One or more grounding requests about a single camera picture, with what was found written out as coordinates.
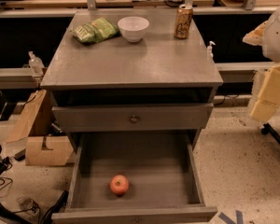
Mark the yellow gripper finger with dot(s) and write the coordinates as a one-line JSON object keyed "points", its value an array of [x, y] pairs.
{"points": [[268, 98], [255, 37]]}

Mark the red apple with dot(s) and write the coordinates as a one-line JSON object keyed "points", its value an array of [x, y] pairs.
{"points": [[119, 185]]}

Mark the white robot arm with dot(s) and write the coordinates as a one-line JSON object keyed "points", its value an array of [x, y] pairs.
{"points": [[267, 35]]}

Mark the closed top drawer with knob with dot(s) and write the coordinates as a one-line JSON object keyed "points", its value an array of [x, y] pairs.
{"points": [[116, 118]]}

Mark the grey wooden drawer cabinet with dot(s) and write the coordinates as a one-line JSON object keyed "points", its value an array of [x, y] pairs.
{"points": [[160, 69]]}

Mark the open middle drawer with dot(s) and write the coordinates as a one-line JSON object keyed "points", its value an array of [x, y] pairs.
{"points": [[163, 183]]}

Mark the black stand leg right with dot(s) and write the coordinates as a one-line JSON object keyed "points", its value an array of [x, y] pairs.
{"points": [[268, 129]]}

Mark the white pump bottle right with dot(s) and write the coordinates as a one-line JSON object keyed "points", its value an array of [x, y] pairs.
{"points": [[210, 48]]}

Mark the gold soda can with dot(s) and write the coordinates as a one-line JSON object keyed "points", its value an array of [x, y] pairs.
{"points": [[183, 18]]}

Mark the white ceramic bowl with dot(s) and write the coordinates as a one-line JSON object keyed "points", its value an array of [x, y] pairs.
{"points": [[133, 29]]}

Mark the green chip bag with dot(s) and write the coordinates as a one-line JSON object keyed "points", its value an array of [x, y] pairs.
{"points": [[95, 31]]}

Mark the clear sanitizer bottle left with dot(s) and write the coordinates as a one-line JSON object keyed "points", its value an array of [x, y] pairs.
{"points": [[36, 64]]}

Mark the cardboard box on floor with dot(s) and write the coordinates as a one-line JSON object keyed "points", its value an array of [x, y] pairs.
{"points": [[48, 151]]}

